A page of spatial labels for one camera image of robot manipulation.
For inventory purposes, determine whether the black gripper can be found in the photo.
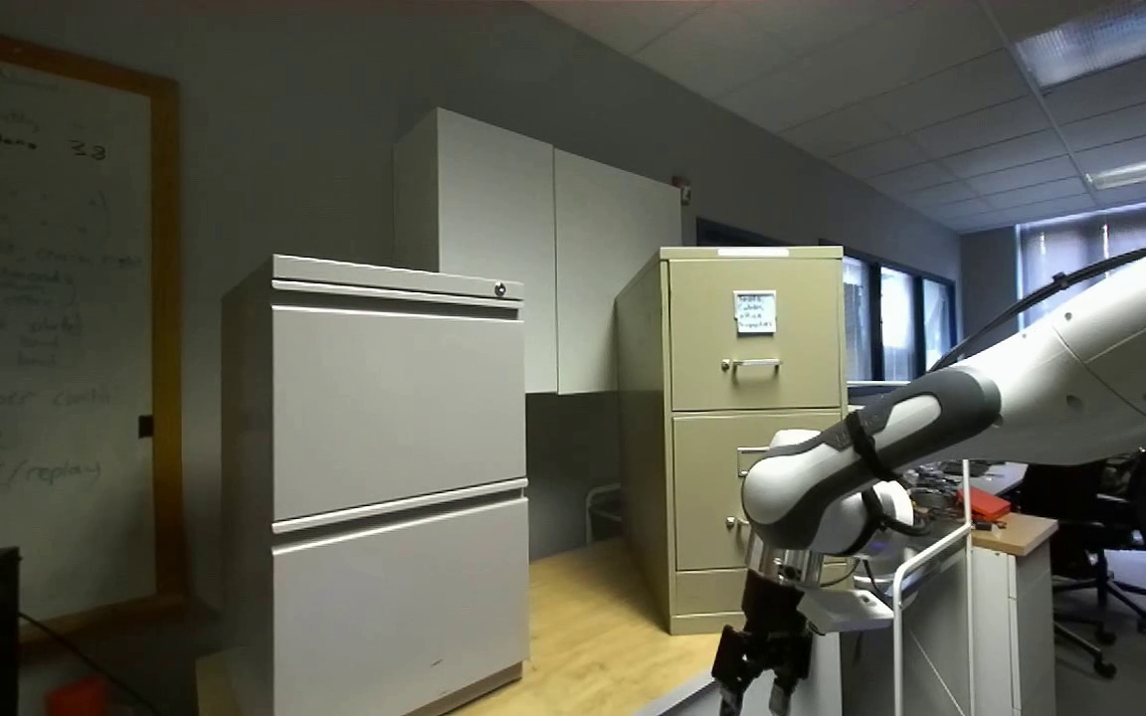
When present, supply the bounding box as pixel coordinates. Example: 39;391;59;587
709;566;818;716

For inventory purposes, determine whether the beige drawer without paper label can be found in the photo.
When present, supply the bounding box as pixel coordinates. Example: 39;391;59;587
663;407;855;576

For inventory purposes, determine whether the beige file cabinet body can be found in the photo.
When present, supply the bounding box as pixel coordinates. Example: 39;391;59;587
608;241;855;639

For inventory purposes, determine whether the beige drawer with paper label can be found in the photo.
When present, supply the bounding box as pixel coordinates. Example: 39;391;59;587
659;249;853;416

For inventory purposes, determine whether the grey lateral file cabinet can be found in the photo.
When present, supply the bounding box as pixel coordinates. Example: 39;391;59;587
219;249;532;716

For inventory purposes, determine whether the red object on desk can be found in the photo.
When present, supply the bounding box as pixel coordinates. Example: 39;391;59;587
960;483;1013;529

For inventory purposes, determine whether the white paper label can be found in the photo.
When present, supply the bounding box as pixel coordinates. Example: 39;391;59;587
733;285;778;343

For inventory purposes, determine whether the black office chair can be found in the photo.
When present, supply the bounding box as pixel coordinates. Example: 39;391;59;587
1006;437;1146;685

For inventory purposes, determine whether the dark window row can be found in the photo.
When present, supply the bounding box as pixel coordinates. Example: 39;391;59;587
841;249;961;391

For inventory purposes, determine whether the red round object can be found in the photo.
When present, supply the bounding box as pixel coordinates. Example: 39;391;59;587
39;674;119;716

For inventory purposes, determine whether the large ceiling light panel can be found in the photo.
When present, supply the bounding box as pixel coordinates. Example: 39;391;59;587
1009;0;1146;90

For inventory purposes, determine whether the wood framed whiteboard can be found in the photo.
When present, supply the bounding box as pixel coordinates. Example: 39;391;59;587
0;15;187;628

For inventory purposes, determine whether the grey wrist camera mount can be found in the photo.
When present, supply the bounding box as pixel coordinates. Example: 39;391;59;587
797;580;898;639

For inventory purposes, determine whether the white pipe frame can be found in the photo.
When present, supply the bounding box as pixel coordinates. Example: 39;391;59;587
888;454;981;716

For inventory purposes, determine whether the silver handle of labelled drawer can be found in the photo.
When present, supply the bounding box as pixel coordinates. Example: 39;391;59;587
715;351;786;391

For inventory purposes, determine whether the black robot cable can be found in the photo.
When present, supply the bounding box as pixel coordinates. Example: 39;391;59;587
928;240;1146;379

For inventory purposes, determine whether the white wall cabinet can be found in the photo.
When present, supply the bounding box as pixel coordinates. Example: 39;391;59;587
388;103;689;399

